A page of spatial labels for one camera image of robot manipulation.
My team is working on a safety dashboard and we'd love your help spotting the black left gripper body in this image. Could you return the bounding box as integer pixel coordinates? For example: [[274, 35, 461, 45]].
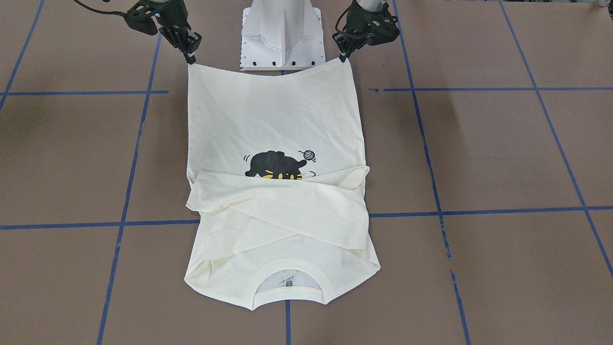
[[333, 0, 400, 53]]

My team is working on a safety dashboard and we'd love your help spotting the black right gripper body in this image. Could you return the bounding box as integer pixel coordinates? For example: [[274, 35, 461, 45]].
[[152, 0, 202, 51]]

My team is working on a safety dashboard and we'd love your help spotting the cream long-sleeve cat shirt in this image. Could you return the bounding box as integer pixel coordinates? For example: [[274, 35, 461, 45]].
[[184, 59, 380, 311]]

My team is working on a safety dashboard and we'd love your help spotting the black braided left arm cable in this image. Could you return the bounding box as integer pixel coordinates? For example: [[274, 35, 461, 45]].
[[332, 2, 364, 41]]

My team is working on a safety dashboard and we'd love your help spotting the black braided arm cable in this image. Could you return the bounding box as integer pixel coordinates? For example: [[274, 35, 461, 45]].
[[74, 0, 127, 17], [332, 2, 364, 41]]

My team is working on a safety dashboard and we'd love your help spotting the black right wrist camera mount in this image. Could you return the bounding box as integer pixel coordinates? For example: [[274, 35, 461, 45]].
[[122, 0, 158, 35]]

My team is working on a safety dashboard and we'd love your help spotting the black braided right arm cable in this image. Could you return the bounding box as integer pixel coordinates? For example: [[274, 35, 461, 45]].
[[74, 0, 127, 17]]

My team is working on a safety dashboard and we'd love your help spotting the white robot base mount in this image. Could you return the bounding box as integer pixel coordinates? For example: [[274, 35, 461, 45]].
[[239, 0, 326, 71]]

